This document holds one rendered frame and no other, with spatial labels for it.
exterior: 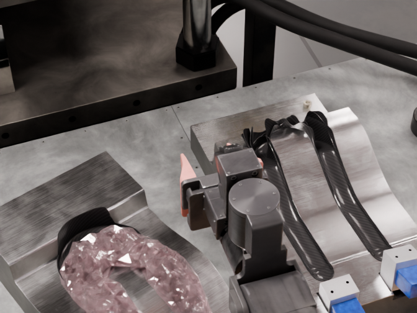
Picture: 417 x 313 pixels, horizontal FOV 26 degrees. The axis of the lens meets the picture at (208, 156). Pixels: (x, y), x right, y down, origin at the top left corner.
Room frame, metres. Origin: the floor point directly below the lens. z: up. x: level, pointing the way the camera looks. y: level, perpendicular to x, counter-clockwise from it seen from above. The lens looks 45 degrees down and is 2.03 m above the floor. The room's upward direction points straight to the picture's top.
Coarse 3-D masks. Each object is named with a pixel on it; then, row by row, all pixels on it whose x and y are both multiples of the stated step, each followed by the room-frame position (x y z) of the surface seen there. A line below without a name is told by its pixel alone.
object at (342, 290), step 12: (348, 276) 0.84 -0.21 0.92; (324, 288) 0.82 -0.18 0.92; (336, 288) 0.82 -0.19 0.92; (348, 288) 0.82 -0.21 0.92; (324, 300) 0.81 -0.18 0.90; (336, 300) 0.80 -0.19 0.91; (348, 300) 0.81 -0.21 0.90; (336, 312) 0.79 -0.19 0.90; (348, 312) 0.79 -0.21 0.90; (360, 312) 0.79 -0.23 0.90
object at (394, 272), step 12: (384, 252) 0.88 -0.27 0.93; (396, 252) 0.88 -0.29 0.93; (408, 252) 0.88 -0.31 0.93; (384, 264) 0.87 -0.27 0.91; (396, 264) 0.85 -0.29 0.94; (408, 264) 0.86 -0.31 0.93; (384, 276) 0.86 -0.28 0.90; (396, 276) 0.84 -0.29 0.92; (408, 276) 0.83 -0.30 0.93; (396, 288) 0.84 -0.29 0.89; (408, 288) 0.81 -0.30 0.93
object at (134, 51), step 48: (48, 0) 1.75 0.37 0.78; (96, 0) 1.75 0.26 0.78; (144, 0) 1.75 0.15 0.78; (48, 48) 1.57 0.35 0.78; (96, 48) 1.57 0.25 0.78; (144, 48) 1.57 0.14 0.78; (0, 96) 1.41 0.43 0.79; (48, 96) 1.41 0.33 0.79; (96, 96) 1.41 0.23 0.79; (144, 96) 1.43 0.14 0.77; (192, 96) 1.47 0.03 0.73; (0, 144) 1.32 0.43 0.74
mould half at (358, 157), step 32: (192, 128) 1.24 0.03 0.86; (224, 128) 1.24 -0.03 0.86; (256, 128) 1.24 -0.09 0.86; (288, 128) 1.16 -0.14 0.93; (352, 128) 1.16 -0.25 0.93; (288, 160) 1.09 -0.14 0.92; (352, 160) 1.10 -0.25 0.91; (320, 192) 1.04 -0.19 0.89; (384, 192) 1.05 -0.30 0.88; (320, 224) 0.98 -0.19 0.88; (384, 224) 0.98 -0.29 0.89; (288, 256) 0.91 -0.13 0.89; (352, 256) 0.91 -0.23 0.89; (384, 288) 0.84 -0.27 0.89
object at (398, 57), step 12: (312, 36) 1.46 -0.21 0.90; (324, 36) 1.46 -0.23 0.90; (336, 36) 1.46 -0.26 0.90; (348, 48) 1.44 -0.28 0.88; (360, 48) 1.44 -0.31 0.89; (372, 48) 1.44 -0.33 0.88; (372, 60) 1.43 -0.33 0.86; (384, 60) 1.43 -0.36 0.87; (396, 60) 1.43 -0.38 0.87; (408, 60) 1.43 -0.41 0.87; (408, 72) 1.42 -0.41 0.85
